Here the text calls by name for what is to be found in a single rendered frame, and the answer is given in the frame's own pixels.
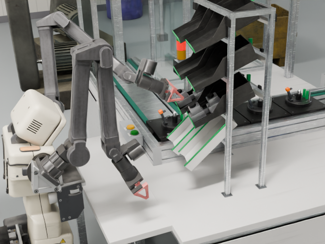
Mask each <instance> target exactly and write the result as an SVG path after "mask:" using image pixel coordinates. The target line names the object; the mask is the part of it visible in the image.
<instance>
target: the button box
mask: <svg viewBox="0 0 325 244"><path fill-rule="evenodd" d="M129 124H132V125H134V129H127V125H129ZM119 129H120V132H121V133H122V135H123V137H124V138H125V140H126V141H127V143H128V142H129V141H131V140H132V139H136V140H137V141H138V142H139V143H140V145H141V146H143V145H144V144H143V135H142V134H141V132H140V131H139V129H138V128H137V127H136V125H135V124H134V122H133V121H132V120H131V119H130V120H125V121H119ZM132 130H137V131H138V134H137V135H131V131H132Z"/></svg>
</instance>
